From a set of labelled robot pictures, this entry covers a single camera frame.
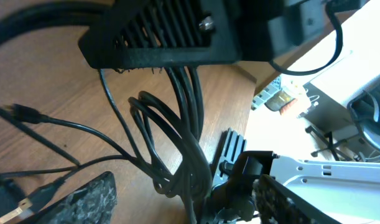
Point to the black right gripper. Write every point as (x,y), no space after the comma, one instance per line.
(268,29)

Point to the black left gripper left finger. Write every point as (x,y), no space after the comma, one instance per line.
(92,203)

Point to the black office chair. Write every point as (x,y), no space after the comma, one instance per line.
(349,130)

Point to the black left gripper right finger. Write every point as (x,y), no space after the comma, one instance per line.
(277,204)

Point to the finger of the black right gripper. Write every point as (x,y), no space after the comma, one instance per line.
(144,34)

